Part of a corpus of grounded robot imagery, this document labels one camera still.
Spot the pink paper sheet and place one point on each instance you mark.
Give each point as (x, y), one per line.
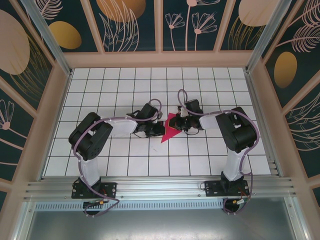
(167, 136)

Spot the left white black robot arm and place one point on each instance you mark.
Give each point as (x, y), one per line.
(120, 127)

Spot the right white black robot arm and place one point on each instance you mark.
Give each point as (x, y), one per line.
(208, 122)

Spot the grey metal sheet panel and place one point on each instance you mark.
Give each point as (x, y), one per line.
(160, 225)

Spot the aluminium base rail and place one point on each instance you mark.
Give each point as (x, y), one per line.
(160, 187)

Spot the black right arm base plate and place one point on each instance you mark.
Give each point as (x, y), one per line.
(212, 190)

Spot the aluminium side rail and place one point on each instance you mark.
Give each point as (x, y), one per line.
(265, 130)

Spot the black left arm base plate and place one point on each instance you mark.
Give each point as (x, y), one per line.
(110, 190)

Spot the aluminium corner post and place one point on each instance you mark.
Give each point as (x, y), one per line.
(50, 42)
(265, 37)

